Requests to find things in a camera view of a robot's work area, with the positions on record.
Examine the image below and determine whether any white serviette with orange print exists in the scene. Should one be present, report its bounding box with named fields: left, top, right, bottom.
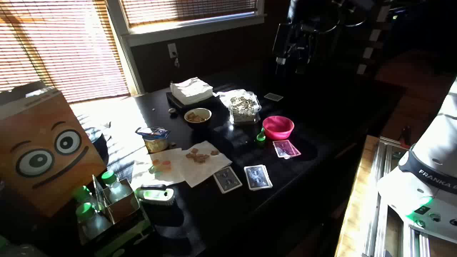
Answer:
left=149, top=147, right=188, bottom=185

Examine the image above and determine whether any brown slatted window blind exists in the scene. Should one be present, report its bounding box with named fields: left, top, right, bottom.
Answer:
left=0, top=0, right=132, bottom=104
left=119, top=0, right=259, bottom=27

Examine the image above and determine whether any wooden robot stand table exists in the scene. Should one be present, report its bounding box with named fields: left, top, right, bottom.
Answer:
left=335, top=134, right=457, bottom=257

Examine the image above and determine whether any green black bottle carrier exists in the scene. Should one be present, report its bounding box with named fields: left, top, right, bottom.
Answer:
left=76, top=172, right=155, bottom=254

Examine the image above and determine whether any black rack with white labels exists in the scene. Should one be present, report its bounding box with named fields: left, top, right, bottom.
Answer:
left=355, top=0, right=396, bottom=78

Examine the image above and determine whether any white paper napkin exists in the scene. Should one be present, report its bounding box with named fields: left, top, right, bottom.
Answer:
left=213, top=87, right=241, bottom=101

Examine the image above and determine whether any blue back playing card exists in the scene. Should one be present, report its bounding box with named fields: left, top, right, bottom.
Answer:
left=243, top=162, right=275, bottom=192
left=263, top=91, right=286, bottom=102
left=212, top=165, right=245, bottom=195

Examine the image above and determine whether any black tray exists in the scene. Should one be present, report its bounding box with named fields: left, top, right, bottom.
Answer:
left=165, top=90, right=219, bottom=114

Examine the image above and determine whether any tin can with blue label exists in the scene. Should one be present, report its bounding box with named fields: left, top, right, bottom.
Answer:
left=135, top=125, right=172, bottom=154

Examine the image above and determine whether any orange cardboard box with face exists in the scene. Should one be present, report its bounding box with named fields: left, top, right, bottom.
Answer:
left=0, top=81, right=108, bottom=218

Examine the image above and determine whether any white green small device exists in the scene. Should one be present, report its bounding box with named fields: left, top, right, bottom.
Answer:
left=135, top=184, right=178, bottom=207

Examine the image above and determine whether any small bowl with snack pieces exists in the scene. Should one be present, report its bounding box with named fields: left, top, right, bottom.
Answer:
left=183, top=105, right=215, bottom=127

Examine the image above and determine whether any plain white serviette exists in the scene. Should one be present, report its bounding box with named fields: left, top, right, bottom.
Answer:
left=181, top=139, right=235, bottom=188

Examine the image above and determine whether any metal rail frame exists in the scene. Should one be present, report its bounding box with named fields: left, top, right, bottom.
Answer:
left=363, top=135, right=433, bottom=257

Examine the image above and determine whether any green cap clear bottle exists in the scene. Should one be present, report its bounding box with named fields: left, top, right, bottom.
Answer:
left=99, top=169, right=141, bottom=219
left=75, top=201, right=113, bottom=244
left=72, top=184, right=99, bottom=211

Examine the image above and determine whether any clear plastic snack container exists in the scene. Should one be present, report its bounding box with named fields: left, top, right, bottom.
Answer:
left=228, top=88, right=263, bottom=125

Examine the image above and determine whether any pink plastic bowl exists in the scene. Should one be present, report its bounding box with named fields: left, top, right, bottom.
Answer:
left=262, top=114, right=296, bottom=141

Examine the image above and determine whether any black round container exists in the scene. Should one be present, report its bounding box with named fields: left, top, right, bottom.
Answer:
left=91, top=132, right=112, bottom=165

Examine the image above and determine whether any brown snack pieces pile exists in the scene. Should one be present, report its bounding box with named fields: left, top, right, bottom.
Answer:
left=185, top=147, right=221, bottom=165

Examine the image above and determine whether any purple back playing card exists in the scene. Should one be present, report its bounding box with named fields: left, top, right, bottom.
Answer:
left=272, top=138, right=303, bottom=161

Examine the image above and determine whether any white wall outlet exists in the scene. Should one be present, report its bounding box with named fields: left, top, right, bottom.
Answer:
left=166, top=41, right=182, bottom=68

